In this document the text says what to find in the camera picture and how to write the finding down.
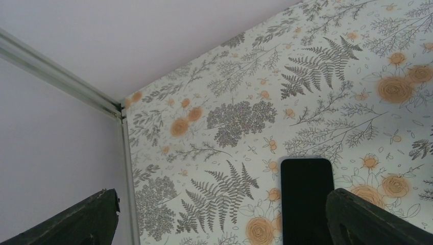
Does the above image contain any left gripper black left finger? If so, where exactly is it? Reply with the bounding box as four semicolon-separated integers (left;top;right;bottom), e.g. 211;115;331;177
1;189;120;244

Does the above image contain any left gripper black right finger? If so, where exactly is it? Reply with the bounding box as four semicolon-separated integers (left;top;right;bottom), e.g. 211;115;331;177
326;188;432;244

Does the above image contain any phone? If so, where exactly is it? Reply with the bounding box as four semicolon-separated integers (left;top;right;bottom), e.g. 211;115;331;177
281;158;334;244

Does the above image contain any floral patterned table mat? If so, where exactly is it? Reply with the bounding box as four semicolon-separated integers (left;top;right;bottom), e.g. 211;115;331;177
125;1;432;244

